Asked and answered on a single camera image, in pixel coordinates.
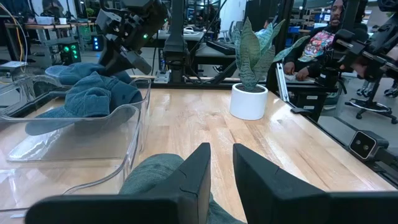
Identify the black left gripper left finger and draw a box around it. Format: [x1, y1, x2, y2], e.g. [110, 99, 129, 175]
[24, 142, 212, 224]

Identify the person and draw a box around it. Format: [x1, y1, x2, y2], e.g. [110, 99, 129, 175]
[283, 0, 348, 82]

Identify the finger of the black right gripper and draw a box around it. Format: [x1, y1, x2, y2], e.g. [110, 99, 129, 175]
[99, 40, 131, 77]
[126, 51, 153, 75]

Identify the black keyboard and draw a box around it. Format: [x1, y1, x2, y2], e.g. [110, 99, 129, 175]
[206, 39, 237, 57]

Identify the silver aluminium extrusion bar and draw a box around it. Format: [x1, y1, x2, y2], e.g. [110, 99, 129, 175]
[275, 62, 290, 103]

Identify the black box with green lights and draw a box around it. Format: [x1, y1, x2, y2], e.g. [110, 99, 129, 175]
[58, 42, 82, 66]

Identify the dark green fabric hat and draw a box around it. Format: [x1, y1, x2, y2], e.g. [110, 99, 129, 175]
[119, 153, 246, 224]

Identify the yellow cable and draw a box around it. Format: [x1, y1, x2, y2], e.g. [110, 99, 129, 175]
[0, 2, 29, 67]

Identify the white round plant pot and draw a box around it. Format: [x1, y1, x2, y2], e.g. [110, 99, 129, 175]
[229, 82, 269, 121]

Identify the small grey stereo camera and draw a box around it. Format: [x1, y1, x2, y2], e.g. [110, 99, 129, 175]
[348, 130, 389, 161]

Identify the clear plastic bin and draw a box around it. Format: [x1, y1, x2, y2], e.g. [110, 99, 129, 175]
[0, 104, 142, 217]
[0, 74, 152, 153]

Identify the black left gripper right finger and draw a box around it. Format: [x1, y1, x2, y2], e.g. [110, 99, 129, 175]
[233, 142, 398, 224]

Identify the blue denim hat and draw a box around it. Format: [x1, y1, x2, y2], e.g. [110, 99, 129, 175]
[45, 62, 134, 86]
[24, 71, 144, 136]

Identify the green snake plant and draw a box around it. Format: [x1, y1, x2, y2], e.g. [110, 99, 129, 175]
[231, 17, 310, 93]

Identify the black office chair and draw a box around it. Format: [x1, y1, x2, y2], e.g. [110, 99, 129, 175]
[344, 77, 398, 125]

